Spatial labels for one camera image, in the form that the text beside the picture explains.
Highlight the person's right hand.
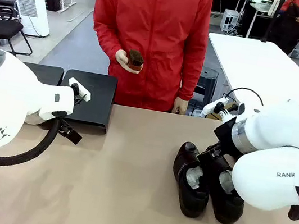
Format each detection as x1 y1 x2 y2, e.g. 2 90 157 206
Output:
112 49 145 75

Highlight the thin black camera cable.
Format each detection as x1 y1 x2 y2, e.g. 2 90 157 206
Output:
221 84 266 108

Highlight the white desk with black frame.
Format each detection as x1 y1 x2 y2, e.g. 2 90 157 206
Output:
232 0 282 43

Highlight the brown shoe brush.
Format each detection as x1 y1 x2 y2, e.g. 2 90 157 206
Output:
126 48 146 70

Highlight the white air purifier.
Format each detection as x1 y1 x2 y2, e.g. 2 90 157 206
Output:
8 0 56 39

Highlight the black plastic stool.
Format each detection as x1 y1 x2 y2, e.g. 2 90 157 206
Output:
188 65 220 120

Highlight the black leather monk shoe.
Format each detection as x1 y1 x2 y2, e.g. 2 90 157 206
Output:
196 151 252 224
165 140 218 220

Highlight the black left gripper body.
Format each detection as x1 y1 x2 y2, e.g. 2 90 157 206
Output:
55 116 85 147

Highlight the white tissue paper stuffing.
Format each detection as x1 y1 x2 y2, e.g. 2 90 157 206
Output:
216 168 240 196
184 165 205 191

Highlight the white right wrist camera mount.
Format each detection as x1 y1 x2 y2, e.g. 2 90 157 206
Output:
200 93 247 125

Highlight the person in black apron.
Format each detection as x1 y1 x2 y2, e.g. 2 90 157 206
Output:
264 0 299 57

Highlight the person's left hand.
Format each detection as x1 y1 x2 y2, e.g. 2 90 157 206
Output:
171 94 191 116

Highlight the black shoe stand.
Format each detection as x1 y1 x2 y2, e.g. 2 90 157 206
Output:
55 68 119 135

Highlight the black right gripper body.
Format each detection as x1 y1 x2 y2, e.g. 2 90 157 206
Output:
210 114 248 161

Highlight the person's left forearm red sleeve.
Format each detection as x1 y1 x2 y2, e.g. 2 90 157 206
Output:
174 38 209 103

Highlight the black office chair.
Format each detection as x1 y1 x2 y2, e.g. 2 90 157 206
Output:
0 0 41 59

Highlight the white computer case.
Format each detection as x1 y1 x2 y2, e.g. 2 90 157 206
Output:
219 8 241 34

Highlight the person's right forearm red sleeve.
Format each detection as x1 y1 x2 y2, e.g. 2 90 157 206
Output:
85 20 124 76

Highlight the black computer tower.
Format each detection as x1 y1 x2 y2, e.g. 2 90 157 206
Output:
43 0 62 12

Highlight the person in red jacket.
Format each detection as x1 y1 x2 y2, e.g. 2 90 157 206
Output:
79 0 215 117

